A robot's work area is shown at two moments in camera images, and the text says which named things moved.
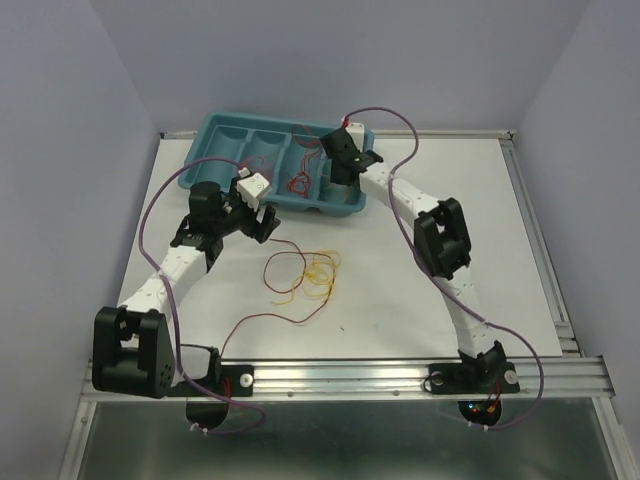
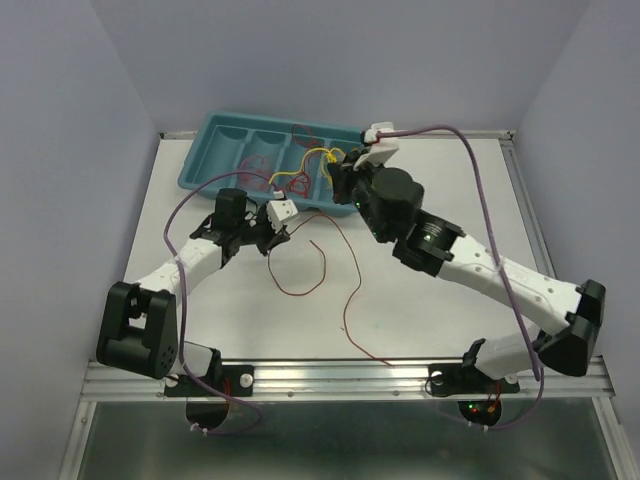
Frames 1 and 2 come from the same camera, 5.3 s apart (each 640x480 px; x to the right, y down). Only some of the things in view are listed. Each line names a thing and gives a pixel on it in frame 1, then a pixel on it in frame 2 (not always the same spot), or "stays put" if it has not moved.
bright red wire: [301, 182] stays put
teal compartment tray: [290, 155] stays put
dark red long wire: [286, 290] to [322, 276]
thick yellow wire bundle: [318, 279] to [328, 158]
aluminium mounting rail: [583, 379] stays put
